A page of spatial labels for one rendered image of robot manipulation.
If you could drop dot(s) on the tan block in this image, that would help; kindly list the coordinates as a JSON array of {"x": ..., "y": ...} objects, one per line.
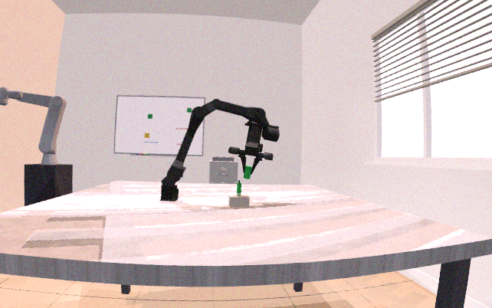
[{"x": 235, "y": 201}]

